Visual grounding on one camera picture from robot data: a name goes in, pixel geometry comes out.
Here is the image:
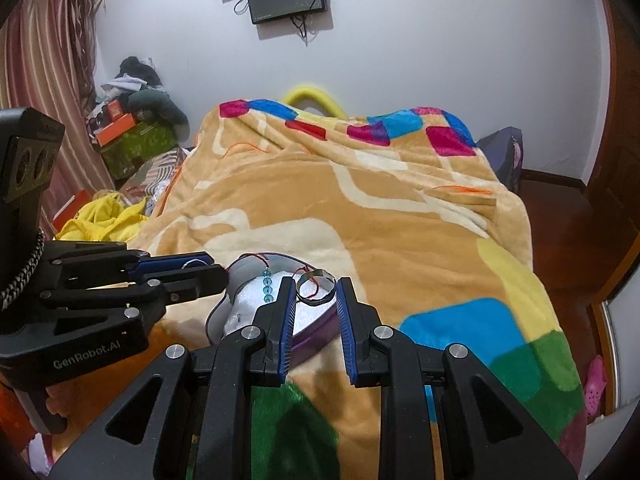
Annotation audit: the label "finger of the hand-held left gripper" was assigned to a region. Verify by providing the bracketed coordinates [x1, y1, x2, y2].
[44, 241, 222, 292]
[42, 263, 230, 341]

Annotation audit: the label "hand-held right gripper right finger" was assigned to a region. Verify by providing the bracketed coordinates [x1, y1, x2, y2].
[334, 276, 581, 480]

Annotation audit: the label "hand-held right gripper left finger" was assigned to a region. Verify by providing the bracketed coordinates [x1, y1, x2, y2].
[47, 276, 297, 480]

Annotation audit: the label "purple jewelry box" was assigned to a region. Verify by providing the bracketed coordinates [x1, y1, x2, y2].
[207, 254, 341, 357]

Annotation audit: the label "silver ring bracelet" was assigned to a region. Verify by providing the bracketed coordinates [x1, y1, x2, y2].
[295, 269, 337, 307]

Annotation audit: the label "yellow cloth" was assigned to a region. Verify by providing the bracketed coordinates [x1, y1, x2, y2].
[55, 191, 152, 252]

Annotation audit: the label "patterned cloth bundle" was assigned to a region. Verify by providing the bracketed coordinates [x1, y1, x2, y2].
[120, 149, 189, 202]

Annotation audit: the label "orange flat box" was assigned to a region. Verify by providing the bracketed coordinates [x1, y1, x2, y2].
[52, 189, 92, 236]

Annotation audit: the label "colourful printed blanket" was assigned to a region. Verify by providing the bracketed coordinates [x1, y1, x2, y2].
[50, 97, 587, 480]

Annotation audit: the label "green cardboard box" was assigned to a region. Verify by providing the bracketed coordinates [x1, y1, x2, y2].
[100, 120, 182, 181]

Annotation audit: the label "orange shoe box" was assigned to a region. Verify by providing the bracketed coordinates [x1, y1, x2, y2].
[95, 112, 139, 147]

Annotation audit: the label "pile of dark clothes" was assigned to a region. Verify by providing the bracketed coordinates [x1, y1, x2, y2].
[100, 56, 191, 129]

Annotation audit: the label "yellow foam tube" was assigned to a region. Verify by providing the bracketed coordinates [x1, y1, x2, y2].
[281, 85, 346, 119]

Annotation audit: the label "purple bag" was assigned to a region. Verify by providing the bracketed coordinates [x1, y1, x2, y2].
[475, 127, 524, 194]

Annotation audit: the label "striped pink curtain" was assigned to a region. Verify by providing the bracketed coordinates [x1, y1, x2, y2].
[0, 0, 119, 241]

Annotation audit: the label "pink clog shoe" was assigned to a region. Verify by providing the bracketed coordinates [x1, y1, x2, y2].
[582, 355, 609, 419]

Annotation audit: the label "wooden door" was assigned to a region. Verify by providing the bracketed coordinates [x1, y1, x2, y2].
[582, 0, 640, 311]

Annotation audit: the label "red cord necklace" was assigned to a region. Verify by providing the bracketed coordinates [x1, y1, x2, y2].
[239, 253, 322, 297]

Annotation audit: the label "black hanging cables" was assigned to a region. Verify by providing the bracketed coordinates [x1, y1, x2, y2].
[289, 9, 322, 44]

